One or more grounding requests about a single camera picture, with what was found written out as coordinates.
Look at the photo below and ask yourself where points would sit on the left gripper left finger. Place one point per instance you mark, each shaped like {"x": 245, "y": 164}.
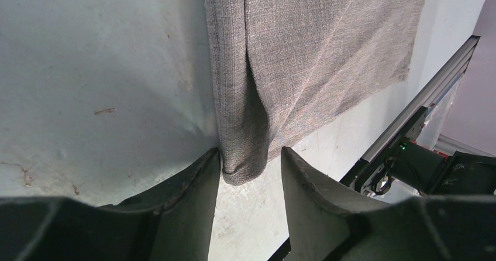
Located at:
{"x": 170, "y": 221}

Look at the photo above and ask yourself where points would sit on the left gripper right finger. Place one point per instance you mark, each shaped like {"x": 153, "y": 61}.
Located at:
{"x": 328, "y": 221}

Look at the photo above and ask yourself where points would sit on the grey cloth napkin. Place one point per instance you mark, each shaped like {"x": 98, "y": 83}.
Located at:
{"x": 282, "y": 69}

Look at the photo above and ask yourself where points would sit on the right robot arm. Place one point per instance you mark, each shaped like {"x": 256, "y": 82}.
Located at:
{"x": 428, "y": 172}

